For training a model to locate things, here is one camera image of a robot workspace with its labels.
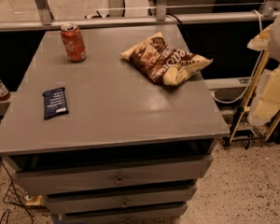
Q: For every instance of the dark blue rxbar wrapper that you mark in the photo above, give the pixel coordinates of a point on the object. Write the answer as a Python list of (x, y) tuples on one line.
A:
[(54, 103)]

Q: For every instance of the orange coke can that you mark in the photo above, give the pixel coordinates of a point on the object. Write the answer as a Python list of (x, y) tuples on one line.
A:
[(73, 42)]

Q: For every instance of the brown yellow chip bag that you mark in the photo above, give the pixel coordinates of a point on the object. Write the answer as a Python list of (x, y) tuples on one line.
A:
[(162, 64)]

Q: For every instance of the grey drawer cabinet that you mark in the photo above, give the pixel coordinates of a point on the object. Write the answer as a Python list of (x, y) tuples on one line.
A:
[(116, 115)]

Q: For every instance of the middle grey drawer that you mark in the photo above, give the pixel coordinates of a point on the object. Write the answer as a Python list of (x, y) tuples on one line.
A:
[(120, 199)]

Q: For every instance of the grey drawer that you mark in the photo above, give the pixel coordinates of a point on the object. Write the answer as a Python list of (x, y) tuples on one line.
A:
[(120, 199), (126, 216), (114, 175)]

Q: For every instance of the top grey drawer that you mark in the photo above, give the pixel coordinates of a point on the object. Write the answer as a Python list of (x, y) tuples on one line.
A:
[(114, 175)]

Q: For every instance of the bottom grey drawer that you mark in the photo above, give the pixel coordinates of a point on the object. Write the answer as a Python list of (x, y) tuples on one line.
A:
[(126, 216)]

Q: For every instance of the black wire basket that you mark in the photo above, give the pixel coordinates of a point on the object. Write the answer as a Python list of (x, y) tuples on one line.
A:
[(12, 197)]

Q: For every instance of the metal guard rail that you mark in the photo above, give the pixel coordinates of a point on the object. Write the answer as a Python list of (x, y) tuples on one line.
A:
[(25, 15)]

